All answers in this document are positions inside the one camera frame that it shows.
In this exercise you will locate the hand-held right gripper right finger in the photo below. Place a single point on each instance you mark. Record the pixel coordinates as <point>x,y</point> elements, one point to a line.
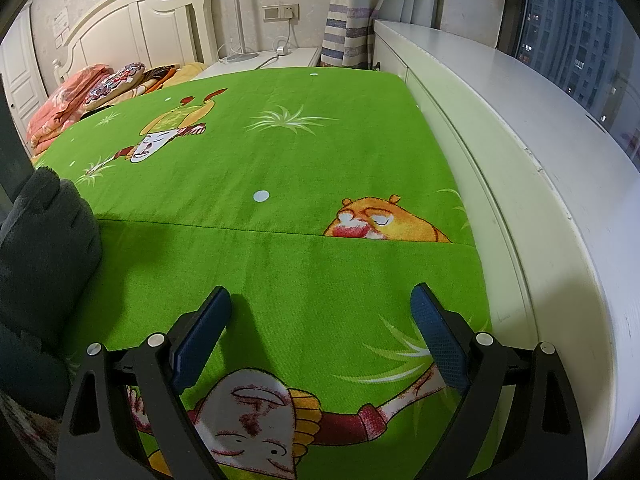
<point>440,340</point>

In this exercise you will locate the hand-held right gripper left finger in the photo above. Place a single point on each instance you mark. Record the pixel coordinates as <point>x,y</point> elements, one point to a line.
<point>200,340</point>

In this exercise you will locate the folded pink floral blanket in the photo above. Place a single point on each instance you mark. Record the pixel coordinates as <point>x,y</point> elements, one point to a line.
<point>60,100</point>

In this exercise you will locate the white wardrobe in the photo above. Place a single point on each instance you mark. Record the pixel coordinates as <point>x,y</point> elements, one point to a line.
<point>22,70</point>

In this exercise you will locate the patterned round pillow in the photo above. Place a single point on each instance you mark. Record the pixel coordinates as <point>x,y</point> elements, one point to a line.
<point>115,85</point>

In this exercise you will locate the white wooden bed headboard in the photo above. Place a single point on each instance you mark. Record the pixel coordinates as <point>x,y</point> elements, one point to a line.
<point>140,30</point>

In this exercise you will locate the yellow daisy print bedsheet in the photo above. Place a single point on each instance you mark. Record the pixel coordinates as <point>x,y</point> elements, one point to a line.
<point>187,72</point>

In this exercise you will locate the white windowsill cabinet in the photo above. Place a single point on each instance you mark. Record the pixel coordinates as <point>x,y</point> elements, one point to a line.
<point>525,160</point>

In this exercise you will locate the green cartoon print cloth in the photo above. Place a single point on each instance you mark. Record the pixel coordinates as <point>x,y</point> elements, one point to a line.
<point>300,160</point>

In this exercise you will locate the white slim table lamp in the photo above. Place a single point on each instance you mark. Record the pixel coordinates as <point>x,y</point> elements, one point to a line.
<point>236,10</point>

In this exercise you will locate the white nightstand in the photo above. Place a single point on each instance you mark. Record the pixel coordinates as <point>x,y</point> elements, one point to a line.
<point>285,57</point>

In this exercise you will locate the white power adapter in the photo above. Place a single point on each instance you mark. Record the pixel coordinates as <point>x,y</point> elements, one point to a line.
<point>283,50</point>

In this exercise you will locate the striped curtain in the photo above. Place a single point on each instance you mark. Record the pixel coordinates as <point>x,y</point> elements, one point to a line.
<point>345,35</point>

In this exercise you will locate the dark framed window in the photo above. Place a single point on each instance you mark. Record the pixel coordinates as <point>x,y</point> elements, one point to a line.
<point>565,35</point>

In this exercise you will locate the white wall paper notices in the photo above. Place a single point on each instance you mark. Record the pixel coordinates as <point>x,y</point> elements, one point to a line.
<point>62,25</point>

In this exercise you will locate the wall socket panel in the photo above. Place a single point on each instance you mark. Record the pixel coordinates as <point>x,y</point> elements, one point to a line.
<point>280,12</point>

